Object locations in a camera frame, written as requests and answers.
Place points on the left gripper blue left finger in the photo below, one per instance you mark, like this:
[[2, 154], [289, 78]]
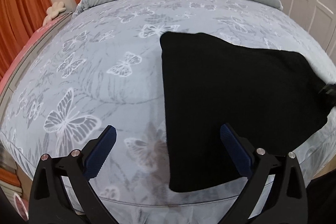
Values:
[[61, 191]]

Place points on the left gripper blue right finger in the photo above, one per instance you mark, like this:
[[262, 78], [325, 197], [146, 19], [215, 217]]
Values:
[[287, 199]]

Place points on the black pants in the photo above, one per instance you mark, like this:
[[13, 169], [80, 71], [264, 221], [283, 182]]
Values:
[[269, 97]]

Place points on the butterfly patterned bed sheet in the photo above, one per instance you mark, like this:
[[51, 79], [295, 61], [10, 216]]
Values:
[[104, 67]]

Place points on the pink topped window bench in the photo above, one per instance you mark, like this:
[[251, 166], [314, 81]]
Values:
[[33, 41]]

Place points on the cream plush toy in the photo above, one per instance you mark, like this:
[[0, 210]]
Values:
[[54, 11]]

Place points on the orange curtain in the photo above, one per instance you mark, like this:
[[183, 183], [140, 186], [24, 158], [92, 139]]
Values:
[[19, 20]]

